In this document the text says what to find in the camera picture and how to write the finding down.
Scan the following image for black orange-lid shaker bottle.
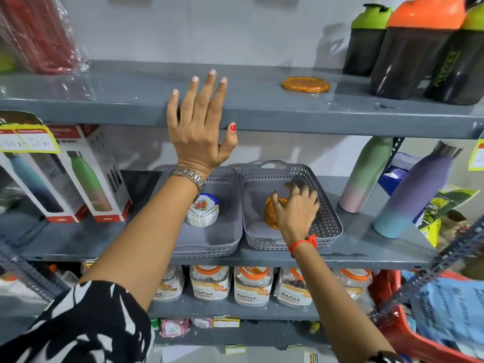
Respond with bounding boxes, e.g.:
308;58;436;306
369;0;469;101

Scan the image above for small black green-lid shaker bottle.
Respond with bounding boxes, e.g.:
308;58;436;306
343;3;394;77

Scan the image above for blue printed packet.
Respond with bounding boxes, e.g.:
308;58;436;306
409;275;484;360

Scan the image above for large yellow price tag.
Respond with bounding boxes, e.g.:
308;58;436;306
0;111;61;155

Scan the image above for person's left forearm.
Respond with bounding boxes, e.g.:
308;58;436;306
77;173;205;311

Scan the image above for purple blue gradient bottle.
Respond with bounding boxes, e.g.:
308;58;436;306
372;139;464;239

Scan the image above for stack of white printed lids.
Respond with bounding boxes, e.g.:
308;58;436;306
186;193;220;228

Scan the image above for grey slotted metal bar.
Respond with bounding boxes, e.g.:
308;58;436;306
369;216;484;322
0;237;69;301

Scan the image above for green yellow packet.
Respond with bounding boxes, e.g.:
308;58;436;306
415;188;481;248

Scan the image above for black white patterned sleeve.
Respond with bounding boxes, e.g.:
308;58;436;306
0;280;155;363

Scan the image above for small yellow price tag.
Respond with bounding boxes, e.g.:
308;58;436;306
468;139;484;171

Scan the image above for person's right forearm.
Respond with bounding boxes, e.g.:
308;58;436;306
290;240;396;363

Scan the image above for large black green-lid shaker bottle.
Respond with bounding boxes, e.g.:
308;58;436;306
425;3;484;106

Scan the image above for boxed green bottle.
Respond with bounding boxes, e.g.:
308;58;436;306
46;124;133;223

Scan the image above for red items in plastic wrap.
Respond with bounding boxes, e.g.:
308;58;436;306
0;0;90;77

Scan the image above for blue plastic bag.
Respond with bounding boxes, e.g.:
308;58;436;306
377;152;422;197

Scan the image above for person's left hand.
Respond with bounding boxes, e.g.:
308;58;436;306
166;69;239;175

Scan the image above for single orange round lid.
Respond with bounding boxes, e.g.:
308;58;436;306
281;76;331;94

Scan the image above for stack of orange lids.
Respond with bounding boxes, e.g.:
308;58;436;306
264;196;289;230

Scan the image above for red plastic shopping basket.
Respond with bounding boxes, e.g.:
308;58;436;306
368;269;484;363

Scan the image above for person's right hand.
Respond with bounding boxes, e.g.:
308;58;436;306
270;181;322;245

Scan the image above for grey perforated plastic basket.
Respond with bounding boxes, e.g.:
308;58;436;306
234;160;344;251
150;165;243;260

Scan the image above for grey metal shelving rack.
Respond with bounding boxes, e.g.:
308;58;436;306
0;59;484;348

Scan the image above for green pink gradient bottle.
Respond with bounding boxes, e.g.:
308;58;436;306
338;136;395;214

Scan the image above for boxed blue bottle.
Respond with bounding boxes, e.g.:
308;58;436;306
0;149;90;224

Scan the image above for clear jar with orange lid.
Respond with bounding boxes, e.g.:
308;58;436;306
189;265;231;301
233;266;274;307
333;268;373;301
153;265;185;302
274;267;314;308

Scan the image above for silver metal wristwatch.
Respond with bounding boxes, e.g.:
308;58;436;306
169;166;206;204

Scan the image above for red thread bracelet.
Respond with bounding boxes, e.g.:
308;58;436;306
288;234;318;258

